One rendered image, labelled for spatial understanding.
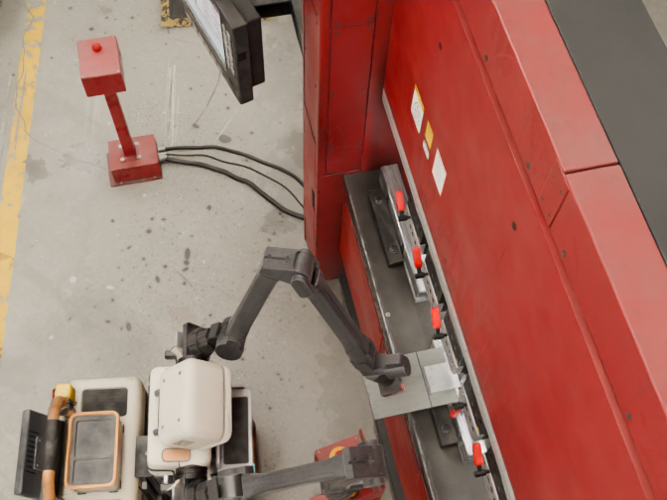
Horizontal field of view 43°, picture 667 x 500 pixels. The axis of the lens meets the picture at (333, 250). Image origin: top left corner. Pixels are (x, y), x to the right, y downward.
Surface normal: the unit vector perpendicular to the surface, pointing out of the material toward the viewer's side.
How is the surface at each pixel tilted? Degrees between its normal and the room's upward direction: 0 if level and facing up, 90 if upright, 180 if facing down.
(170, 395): 48
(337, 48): 90
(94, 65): 0
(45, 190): 0
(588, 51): 0
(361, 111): 90
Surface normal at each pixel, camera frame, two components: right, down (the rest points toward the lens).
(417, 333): 0.03, -0.47
